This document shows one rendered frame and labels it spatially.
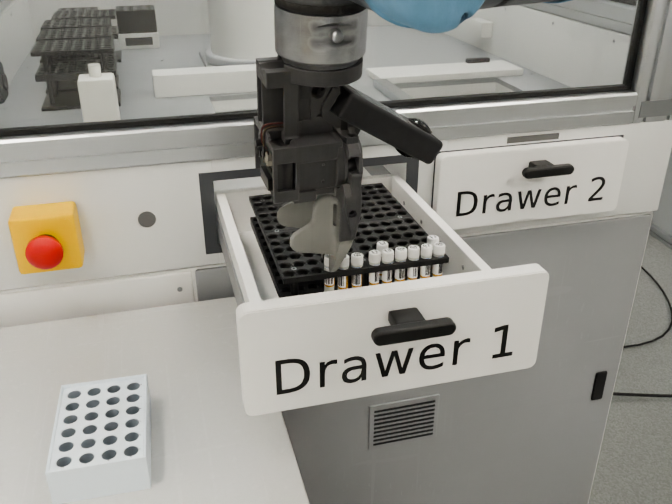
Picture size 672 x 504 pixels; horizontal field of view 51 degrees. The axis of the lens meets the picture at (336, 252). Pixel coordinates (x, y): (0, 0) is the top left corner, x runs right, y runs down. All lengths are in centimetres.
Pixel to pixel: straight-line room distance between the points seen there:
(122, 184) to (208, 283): 18
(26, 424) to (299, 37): 47
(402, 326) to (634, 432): 147
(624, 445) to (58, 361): 147
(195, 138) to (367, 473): 65
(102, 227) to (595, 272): 75
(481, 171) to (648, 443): 117
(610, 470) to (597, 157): 100
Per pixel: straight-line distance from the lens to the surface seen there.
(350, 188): 61
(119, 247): 92
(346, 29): 57
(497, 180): 100
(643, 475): 191
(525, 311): 69
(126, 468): 67
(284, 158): 59
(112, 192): 90
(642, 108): 111
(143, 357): 85
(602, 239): 116
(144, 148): 88
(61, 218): 86
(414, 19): 45
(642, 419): 207
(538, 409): 129
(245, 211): 93
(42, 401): 82
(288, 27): 57
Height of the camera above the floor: 124
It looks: 27 degrees down
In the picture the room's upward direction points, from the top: straight up
